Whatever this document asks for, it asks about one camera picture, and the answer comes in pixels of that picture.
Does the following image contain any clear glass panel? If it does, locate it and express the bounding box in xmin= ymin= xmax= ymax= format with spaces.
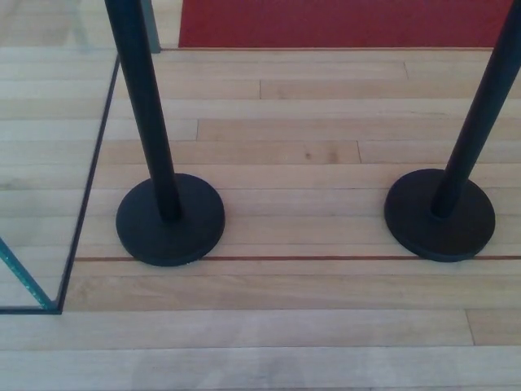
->
xmin=0 ymin=0 xmax=122 ymax=315

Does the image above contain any black stanchion with receiver slots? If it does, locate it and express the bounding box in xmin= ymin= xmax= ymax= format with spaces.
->
xmin=103 ymin=0 xmax=226 ymax=268

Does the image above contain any grey metal post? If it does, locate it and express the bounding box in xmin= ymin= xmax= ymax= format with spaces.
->
xmin=144 ymin=0 xmax=162 ymax=55

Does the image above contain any black stanchion with retractable strap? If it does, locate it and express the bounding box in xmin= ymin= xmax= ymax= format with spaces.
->
xmin=383 ymin=0 xmax=521 ymax=263

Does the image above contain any red carpet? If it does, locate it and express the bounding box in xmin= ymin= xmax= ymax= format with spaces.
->
xmin=177 ymin=0 xmax=514 ymax=49

